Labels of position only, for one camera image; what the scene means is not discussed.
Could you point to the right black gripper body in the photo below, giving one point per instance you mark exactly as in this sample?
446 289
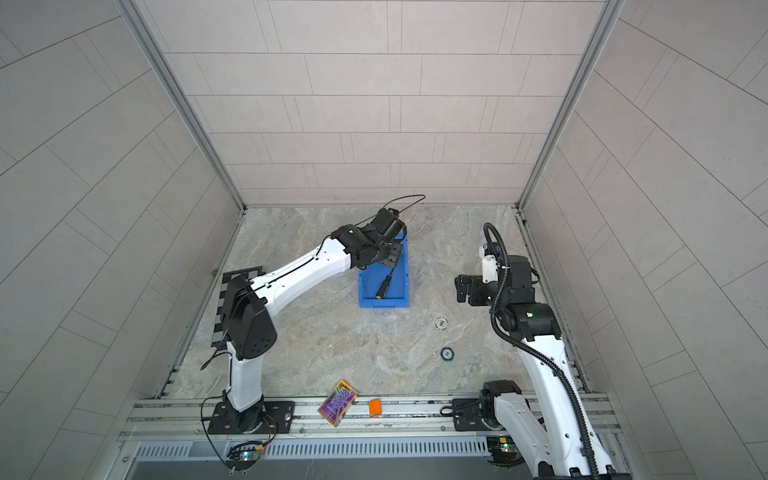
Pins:
486 294

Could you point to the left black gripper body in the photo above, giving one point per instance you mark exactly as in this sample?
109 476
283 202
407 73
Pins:
387 253

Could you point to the black yellow screwdriver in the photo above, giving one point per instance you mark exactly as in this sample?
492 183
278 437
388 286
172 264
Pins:
384 287

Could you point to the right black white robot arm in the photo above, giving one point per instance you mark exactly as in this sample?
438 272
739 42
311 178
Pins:
561 442

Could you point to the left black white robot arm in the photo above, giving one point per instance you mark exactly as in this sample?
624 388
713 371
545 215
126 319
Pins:
251 305

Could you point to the blue plastic bin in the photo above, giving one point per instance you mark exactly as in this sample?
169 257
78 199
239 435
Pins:
370 279

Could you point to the small orange block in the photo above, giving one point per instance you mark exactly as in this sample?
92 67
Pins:
375 407

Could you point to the right circuit board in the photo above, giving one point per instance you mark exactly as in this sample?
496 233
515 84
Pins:
503 452

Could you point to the circuit board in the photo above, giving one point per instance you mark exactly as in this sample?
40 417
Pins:
243 456
503 452

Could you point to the colourful card box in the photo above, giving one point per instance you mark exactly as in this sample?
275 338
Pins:
337 403

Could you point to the left circuit board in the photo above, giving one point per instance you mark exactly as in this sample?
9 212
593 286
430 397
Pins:
243 456

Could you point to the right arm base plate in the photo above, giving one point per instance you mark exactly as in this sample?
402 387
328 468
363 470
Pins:
468 415

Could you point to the aluminium rail frame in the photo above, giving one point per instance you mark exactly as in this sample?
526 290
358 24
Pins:
180 419

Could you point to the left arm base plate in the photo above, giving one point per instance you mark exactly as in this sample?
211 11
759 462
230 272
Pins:
265 417

